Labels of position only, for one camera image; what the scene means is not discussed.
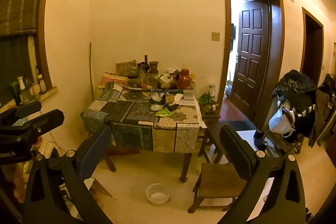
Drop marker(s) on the dark doormat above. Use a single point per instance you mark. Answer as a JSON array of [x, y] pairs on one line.
[[242, 125]]

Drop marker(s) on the white plastic bowl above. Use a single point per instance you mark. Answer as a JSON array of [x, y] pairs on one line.
[[157, 193]]

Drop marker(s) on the black bag with white item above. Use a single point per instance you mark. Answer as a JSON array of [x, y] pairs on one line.
[[294, 85]]

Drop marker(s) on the green glass bottle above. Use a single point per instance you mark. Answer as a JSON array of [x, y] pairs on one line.
[[15, 94]]

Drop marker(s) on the brown ceramic vase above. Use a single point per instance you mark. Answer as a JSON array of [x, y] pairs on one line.
[[153, 67]]

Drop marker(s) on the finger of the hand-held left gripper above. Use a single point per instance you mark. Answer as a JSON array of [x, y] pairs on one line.
[[47, 120], [29, 108]]

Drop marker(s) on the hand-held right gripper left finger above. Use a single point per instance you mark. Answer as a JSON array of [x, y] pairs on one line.
[[94, 153]]

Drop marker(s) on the clear glass jar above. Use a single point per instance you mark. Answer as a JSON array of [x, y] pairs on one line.
[[212, 92]]

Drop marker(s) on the wooden stool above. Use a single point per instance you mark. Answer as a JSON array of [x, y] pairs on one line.
[[210, 132], [219, 179]]

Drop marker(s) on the dark wine bottle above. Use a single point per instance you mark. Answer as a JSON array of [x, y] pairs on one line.
[[146, 65]]

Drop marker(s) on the brown panelled door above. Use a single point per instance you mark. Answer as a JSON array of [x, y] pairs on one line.
[[249, 56]]

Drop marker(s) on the green leafy plant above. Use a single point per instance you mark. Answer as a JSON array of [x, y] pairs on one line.
[[204, 99]]

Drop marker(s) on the wall light switch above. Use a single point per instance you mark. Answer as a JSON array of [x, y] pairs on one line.
[[216, 36]]

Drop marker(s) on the green foil snack packet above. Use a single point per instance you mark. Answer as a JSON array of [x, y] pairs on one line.
[[164, 113]]

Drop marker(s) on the patchwork tablecloth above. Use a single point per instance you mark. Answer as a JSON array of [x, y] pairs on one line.
[[136, 111]]

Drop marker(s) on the red clay pot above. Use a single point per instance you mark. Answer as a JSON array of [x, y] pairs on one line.
[[183, 78]]

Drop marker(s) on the wooden window frame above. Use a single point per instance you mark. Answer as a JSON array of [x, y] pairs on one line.
[[43, 56]]

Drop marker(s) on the thin wooden stick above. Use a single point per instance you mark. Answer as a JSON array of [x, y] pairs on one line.
[[91, 69]]

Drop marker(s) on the wooden door frame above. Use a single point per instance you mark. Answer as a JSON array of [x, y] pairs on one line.
[[304, 37], [278, 29]]

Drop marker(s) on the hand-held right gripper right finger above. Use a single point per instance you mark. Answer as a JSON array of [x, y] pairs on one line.
[[234, 153]]

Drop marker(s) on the clear glass bottle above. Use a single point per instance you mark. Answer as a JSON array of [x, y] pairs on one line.
[[22, 87]]

